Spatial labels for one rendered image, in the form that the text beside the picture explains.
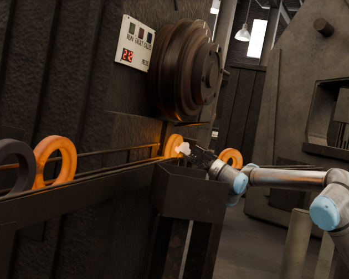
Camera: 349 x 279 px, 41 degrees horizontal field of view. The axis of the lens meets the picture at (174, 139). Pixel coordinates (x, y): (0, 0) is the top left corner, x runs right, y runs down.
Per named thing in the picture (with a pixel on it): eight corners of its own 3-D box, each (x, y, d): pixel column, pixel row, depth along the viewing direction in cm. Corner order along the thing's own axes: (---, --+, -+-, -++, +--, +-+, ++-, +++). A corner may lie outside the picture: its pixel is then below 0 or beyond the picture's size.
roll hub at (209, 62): (186, 100, 201) (198, 36, 200) (206, 106, 227) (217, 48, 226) (198, 102, 199) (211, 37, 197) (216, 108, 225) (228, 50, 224)
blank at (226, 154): (221, 181, 254) (225, 182, 252) (213, 156, 249) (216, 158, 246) (242, 167, 261) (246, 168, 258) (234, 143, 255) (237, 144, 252)
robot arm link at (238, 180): (237, 199, 210) (240, 187, 202) (214, 185, 214) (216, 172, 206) (247, 185, 215) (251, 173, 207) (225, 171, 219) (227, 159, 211)
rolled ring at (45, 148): (49, 213, 134) (40, 210, 136) (83, 168, 146) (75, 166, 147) (26, 169, 122) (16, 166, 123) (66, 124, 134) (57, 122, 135)
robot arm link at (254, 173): (366, 163, 174) (244, 159, 230) (348, 183, 168) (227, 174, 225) (376, 188, 177) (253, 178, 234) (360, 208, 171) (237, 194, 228)
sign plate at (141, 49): (114, 61, 177) (123, 14, 176) (143, 72, 201) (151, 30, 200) (119, 62, 176) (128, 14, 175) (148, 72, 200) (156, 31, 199)
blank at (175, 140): (168, 132, 214) (174, 133, 213) (179, 135, 229) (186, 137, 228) (160, 165, 214) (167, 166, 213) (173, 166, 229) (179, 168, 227)
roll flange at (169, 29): (131, 112, 200) (151, 3, 198) (172, 119, 244) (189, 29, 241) (152, 116, 196) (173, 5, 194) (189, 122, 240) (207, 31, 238)
